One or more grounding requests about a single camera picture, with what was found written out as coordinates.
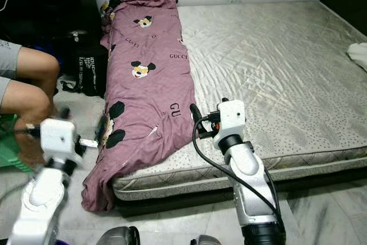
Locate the purple cartoon print blanket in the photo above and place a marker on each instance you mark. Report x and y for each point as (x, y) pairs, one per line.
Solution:
(143, 84)

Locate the grey robot right leg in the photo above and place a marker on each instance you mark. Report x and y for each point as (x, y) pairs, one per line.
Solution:
(207, 241)

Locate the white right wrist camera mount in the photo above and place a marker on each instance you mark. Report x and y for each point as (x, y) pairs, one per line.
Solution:
(229, 119)

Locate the grey robot left leg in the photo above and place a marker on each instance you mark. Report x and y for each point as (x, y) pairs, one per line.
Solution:
(117, 236)

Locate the black bed base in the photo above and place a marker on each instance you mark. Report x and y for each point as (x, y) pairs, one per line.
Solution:
(235, 193)

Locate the white pillow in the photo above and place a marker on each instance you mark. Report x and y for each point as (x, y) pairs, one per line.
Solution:
(358, 55)

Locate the green plastic stool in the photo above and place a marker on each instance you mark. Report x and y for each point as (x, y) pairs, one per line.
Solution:
(8, 150)

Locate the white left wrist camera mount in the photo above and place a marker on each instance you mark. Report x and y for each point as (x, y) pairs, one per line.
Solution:
(60, 139)

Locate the grey robot leg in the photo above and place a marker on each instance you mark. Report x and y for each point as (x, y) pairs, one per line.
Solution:
(207, 241)
(117, 236)

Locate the white quilted mattress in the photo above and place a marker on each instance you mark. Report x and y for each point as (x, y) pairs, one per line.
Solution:
(264, 67)

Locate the black bag with white print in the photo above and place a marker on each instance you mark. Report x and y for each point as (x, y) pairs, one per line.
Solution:
(92, 67)

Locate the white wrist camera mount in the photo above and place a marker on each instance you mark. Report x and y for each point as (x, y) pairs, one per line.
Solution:
(229, 119)
(60, 139)

